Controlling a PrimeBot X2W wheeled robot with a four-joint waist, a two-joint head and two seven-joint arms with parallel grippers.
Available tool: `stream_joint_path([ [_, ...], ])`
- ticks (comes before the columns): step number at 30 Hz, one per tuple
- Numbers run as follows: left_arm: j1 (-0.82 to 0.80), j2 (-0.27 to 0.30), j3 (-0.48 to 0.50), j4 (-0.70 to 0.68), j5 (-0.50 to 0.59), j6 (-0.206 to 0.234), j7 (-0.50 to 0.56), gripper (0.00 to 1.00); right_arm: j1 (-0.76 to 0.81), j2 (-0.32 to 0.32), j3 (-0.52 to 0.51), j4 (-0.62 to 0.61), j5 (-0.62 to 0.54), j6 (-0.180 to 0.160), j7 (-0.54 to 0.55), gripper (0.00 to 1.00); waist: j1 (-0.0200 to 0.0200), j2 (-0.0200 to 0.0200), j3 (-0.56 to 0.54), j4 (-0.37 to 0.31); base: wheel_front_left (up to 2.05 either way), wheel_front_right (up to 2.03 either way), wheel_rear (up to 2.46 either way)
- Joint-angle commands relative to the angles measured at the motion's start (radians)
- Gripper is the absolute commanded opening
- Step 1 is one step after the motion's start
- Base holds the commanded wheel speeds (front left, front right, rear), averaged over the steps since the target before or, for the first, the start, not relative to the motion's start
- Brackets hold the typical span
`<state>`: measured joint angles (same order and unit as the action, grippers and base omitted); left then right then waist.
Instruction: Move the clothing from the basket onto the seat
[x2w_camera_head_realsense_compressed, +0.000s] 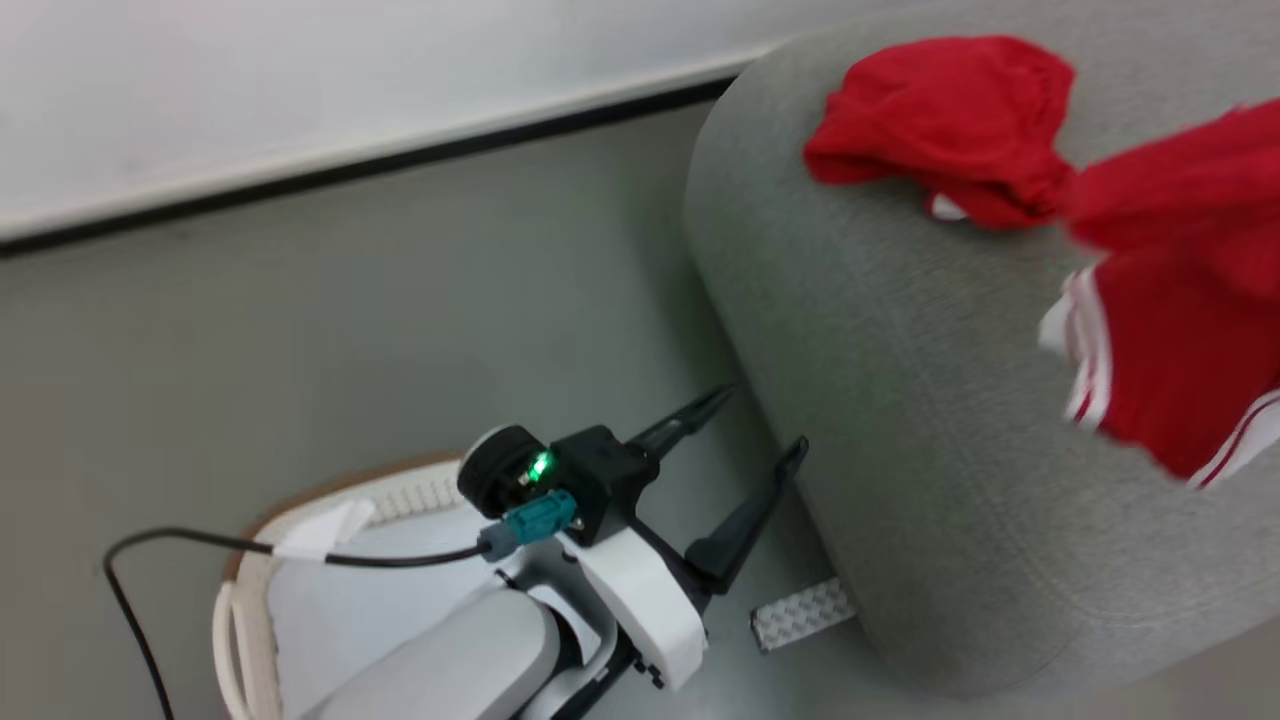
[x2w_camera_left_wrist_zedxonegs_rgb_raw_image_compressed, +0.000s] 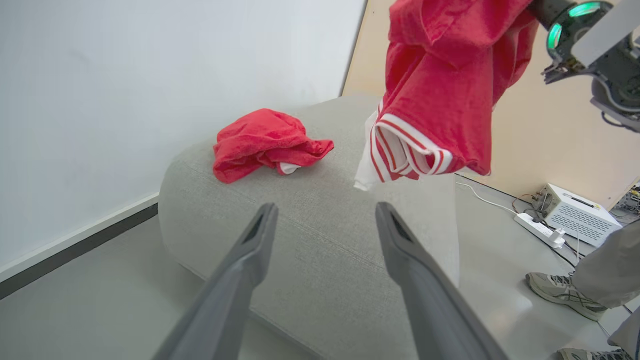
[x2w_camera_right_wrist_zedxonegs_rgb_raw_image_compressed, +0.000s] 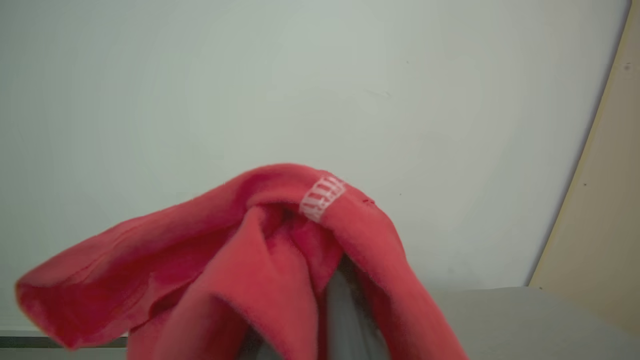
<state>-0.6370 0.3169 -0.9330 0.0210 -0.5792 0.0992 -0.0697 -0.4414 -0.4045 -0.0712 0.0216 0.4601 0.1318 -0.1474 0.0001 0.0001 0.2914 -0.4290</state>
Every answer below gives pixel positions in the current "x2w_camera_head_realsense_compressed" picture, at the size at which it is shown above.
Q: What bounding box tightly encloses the teal cable connector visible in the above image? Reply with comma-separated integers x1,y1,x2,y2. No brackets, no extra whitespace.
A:
477,489,582,564

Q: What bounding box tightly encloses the red jersey with white trim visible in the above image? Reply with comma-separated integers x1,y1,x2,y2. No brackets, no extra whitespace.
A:
802,35,1280,492

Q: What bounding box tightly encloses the white patterned floor tape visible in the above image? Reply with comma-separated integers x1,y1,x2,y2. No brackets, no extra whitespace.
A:
749,576,859,654

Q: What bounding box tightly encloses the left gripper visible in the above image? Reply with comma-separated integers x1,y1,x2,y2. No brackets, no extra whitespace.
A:
559,384,810,692

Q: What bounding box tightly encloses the thin black cable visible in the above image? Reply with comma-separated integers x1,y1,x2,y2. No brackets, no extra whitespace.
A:
102,526,498,720

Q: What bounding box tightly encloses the white plastic laundry basket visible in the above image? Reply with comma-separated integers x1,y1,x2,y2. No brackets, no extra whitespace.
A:
211,454,493,720

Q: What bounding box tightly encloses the white and black wall trim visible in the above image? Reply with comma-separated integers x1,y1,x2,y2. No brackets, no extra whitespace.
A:
0,40,783,260

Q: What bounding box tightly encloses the grey fabric sofa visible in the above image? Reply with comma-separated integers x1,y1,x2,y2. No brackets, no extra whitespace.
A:
683,0,1280,702

